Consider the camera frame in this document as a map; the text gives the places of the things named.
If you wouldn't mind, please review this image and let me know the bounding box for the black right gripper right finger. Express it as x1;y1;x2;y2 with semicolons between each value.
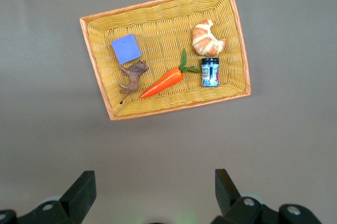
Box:
211;168;323;224

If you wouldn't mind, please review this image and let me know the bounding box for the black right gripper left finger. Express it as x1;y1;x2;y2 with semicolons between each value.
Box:
0;170;97;224

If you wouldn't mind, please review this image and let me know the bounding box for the brown table cover sheet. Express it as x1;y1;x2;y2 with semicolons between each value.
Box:
0;0;337;224

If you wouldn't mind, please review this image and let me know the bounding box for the small blue labelled can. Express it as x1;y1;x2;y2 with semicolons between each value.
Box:
201;57;221;88

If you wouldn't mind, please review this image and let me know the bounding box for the orange toy carrot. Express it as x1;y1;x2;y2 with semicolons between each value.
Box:
138;48;201;99

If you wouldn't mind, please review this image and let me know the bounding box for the brown toy lion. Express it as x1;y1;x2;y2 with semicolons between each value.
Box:
118;60;150;105

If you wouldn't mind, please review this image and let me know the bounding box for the purple foam cube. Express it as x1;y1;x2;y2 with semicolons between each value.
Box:
110;33;143;65

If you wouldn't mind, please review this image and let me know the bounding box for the toy croissant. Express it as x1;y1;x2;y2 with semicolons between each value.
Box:
191;19;228;57

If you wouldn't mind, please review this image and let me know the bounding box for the yellow wicker tray orange rim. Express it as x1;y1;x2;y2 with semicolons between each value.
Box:
79;0;252;121

